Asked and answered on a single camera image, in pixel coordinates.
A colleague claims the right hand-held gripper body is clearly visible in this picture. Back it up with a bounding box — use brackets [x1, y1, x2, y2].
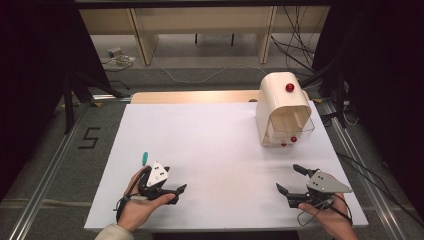
[287, 168, 354, 210]

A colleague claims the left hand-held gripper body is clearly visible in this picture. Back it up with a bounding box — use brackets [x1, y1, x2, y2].
[137, 161, 172, 201]

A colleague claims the clear plastic drawer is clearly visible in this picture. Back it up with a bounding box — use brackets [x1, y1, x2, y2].
[265, 114, 316, 146]

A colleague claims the cream mini drawer cabinet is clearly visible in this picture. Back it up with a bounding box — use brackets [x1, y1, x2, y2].
[255, 71, 316, 149]

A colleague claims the person's right hand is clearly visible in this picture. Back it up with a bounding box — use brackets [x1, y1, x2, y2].
[297, 193, 360, 240]

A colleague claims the person's left hand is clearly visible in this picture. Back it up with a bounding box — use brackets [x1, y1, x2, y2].
[117, 165, 176, 234]

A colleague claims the person's left sleeve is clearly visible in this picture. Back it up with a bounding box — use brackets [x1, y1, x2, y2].
[94, 222, 135, 240]

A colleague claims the black metal stand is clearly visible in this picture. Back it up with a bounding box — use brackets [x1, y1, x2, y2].
[299, 46, 349, 130]
[61, 70, 127, 135]

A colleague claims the black curtain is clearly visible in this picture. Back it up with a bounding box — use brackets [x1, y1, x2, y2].
[0, 0, 112, 203]
[312, 0, 424, 219]

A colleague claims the light wooden desk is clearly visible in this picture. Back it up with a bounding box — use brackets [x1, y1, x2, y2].
[79, 5, 332, 66]

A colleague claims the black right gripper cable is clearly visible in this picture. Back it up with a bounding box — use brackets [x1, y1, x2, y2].
[296, 193, 354, 228]

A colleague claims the aluminium floor rail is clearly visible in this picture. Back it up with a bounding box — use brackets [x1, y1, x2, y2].
[7, 108, 88, 240]
[320, 99, 409, 240]

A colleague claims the black floor cable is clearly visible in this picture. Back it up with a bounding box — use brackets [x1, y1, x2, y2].
[335, 151, 424, 229]

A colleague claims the white floor cable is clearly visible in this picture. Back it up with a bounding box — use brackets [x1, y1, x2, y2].
[101, 54, 268, 85]

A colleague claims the bundle of black cables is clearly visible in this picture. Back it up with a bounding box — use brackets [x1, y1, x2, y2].
[270, 5, 318, 78]

